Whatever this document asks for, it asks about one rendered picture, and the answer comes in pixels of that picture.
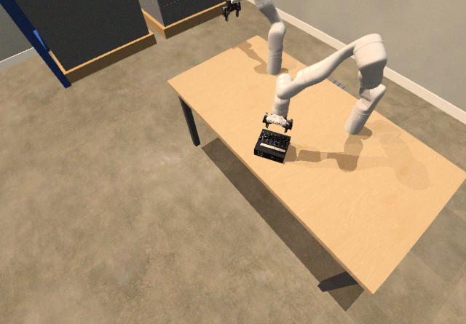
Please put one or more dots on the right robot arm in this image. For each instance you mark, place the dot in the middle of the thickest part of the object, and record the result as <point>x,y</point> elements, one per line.
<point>275,37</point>

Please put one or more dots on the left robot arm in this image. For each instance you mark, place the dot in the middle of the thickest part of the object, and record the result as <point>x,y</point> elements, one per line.
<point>371,58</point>

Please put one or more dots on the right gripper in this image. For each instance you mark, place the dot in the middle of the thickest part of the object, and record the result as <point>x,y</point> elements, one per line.
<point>231,7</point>

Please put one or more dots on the black lighting desk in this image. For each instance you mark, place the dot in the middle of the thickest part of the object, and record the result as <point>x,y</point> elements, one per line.
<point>272,145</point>

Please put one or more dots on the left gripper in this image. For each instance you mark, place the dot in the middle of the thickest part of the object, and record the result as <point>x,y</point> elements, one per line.
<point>287,127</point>

